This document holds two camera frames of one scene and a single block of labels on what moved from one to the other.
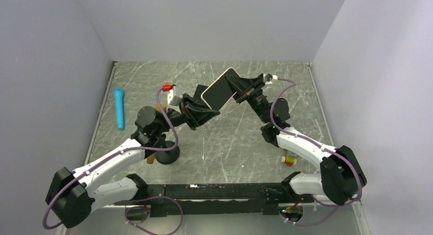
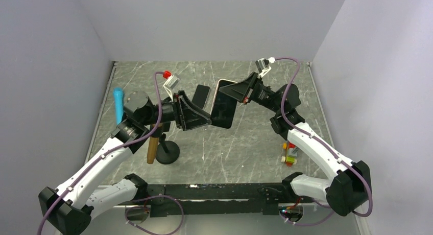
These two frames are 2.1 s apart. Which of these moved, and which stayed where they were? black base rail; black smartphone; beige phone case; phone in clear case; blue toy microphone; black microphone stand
Moved: beige phone case; black smartphone
Stayed: black microphone stand; black base rail; blue toy microphone; phone in clear case
